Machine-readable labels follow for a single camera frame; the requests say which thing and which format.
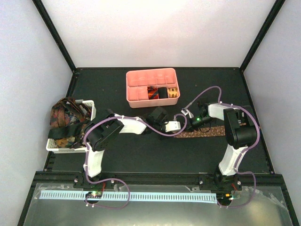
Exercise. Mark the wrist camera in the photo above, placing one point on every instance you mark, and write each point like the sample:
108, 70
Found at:
172, 126
187, 113

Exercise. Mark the pile of dark ties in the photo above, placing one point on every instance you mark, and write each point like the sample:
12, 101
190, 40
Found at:
65, 120

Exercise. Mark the pink divided organizer box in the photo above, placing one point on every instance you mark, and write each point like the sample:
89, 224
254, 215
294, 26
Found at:
137, 82

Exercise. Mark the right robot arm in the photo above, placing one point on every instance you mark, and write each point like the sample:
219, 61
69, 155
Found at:
241, 131

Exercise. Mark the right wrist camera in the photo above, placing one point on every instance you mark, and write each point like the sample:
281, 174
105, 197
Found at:
187, 113

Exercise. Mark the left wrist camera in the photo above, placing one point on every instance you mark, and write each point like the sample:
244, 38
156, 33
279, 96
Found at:
172, 126

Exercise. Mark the white basket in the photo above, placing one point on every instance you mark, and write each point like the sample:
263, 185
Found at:
90, 104

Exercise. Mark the yellow black rolled tie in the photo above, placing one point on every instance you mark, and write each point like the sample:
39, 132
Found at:
172, 92

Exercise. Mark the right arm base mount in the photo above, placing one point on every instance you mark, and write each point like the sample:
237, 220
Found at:
211, 182

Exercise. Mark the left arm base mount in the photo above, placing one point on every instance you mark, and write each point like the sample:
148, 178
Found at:
94, 190

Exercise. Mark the left black frame post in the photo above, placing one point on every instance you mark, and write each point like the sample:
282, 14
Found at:
54, 33

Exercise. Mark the right black frame post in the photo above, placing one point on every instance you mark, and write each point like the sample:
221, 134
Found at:
262, 32

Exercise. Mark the brown floral tie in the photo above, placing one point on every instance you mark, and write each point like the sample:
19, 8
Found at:
217, 131

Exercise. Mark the black frame post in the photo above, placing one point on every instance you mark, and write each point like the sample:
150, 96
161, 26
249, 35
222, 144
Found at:
54, 33
262, 32

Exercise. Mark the orange black rolled tie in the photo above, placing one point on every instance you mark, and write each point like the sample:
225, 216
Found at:
152, 92

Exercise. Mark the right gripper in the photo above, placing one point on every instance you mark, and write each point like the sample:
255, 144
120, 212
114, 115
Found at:
190, 125

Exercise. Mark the light blue slotted cable duct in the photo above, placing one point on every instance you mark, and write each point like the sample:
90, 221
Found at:
125, 196

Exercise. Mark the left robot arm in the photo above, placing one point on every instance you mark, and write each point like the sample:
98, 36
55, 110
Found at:
96, 138

